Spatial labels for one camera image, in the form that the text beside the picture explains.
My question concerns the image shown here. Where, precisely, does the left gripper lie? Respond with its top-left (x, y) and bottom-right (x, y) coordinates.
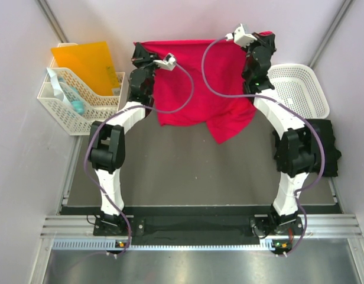
top-left (129, 42), bottom-right (161, 95)

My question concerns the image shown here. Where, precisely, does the red t shirt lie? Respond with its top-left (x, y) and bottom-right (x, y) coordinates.
top-left (141, 40), bottom-right (256, 144)

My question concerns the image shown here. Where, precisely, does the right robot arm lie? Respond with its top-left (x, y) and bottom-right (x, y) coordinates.
top-left (235, 33), bottom-right (324, 234)

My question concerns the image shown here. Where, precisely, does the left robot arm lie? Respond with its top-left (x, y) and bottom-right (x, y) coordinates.
top-left (88, 43), bottom-right (159, 236)

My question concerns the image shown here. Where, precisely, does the white plastic basket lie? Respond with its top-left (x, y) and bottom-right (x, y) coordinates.
top-left (268, 63), bottom-right (330, 119)

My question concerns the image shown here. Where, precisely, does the orange plastic folder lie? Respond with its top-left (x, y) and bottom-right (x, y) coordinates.
top-left (51, 41), bottom-right (121, 96)

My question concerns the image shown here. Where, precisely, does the teal object in organizer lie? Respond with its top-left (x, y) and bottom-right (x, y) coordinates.
top-left (58, 76), bottom-right (85, 115)

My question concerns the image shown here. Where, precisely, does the white file organizer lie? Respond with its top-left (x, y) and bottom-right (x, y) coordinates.
top-left (37, 43), bottom-right (128, 135)

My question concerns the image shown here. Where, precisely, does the black folded t shirt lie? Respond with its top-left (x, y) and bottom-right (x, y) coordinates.
top-left (273, 119), bottom-right (342, 178)

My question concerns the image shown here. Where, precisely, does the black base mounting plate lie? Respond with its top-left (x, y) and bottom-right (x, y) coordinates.
top-left (94, 215), bottom-right (301, 238)

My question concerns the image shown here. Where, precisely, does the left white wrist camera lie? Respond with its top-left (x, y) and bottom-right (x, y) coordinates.
top-left (153, 53), bottom-right (177, 71)

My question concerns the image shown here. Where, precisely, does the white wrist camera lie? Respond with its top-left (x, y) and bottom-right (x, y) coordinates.
top-left (153, 53), bottom-right (177, 71)
top-left (225, 24), bottom-right (257, 47)

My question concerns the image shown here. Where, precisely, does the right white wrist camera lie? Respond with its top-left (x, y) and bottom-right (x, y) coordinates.
top-left (225, 24), bottom-right (257, 47)

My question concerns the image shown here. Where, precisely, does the grey slotted cable duct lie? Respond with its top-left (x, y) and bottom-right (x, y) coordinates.
top-left (52, 238), bottom-right (288, 253)

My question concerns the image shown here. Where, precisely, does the aluminium frame rail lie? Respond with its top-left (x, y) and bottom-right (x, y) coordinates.
top-left (41, 214), bottom-right (363, 241)

